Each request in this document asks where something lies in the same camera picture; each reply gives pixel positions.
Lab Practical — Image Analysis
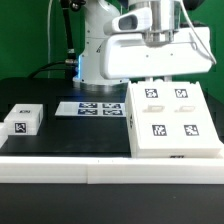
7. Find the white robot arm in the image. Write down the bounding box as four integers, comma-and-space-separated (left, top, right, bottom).
60, 0, 216, 92

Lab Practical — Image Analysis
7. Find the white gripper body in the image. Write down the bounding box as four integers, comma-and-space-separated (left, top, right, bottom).
100, 28, 212, 79

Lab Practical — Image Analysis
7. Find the black hose cable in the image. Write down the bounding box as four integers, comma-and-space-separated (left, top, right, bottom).
27, 0, 80, 80

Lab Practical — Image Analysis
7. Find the white cabinet door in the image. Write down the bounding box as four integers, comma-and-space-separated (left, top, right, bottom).
132, 83, 172, 148
170, 82, 221, 148

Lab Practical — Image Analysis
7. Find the white cabinet body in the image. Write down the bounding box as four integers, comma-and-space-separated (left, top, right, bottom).
125, 81, 224, 158

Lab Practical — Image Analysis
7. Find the white cable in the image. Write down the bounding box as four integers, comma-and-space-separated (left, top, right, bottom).
46, 0, 54, 79

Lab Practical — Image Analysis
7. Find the white tag sheet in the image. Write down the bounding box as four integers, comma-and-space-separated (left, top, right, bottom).
55, 102, 126, 117

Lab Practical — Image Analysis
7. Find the white U-shaped fence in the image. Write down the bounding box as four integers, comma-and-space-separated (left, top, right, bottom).
0, 121, 224, 185

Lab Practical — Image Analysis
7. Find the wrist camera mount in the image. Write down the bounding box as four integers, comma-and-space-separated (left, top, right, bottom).
103, 7, 152, 36

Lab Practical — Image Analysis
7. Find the white cabinet top block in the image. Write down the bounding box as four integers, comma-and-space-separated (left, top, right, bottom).
4, 104, 43, 135

